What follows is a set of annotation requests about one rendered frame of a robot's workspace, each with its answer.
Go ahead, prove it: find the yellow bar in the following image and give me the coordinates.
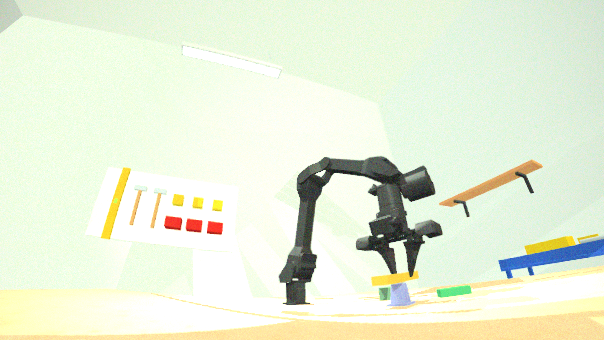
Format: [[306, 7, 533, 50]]
[[371, 271, 419, 286]]

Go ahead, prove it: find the green rectangular bar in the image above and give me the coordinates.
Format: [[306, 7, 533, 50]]
[[436, 285, 472, 298]]

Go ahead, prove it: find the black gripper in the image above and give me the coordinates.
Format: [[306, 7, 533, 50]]
[[356, 203, 443, 277]]

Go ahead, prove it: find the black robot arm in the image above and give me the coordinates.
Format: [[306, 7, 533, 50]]
[[278, 155, 436, 305]]

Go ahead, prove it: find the pale green block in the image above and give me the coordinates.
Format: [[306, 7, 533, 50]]
[[378, 286, 391, 301]]

